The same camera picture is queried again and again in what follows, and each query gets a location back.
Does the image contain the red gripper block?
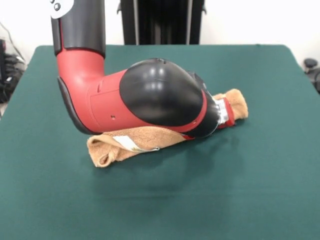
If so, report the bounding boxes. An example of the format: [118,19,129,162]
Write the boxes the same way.
[217,97,237,130]

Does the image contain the tan terry towel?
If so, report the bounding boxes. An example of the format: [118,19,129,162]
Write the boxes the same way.
[86,88,249,168]

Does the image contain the dark green table cloth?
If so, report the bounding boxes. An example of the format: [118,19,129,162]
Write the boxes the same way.
[0,43,320,240]

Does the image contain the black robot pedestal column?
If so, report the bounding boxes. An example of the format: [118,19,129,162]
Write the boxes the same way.
[119,0,202,46]

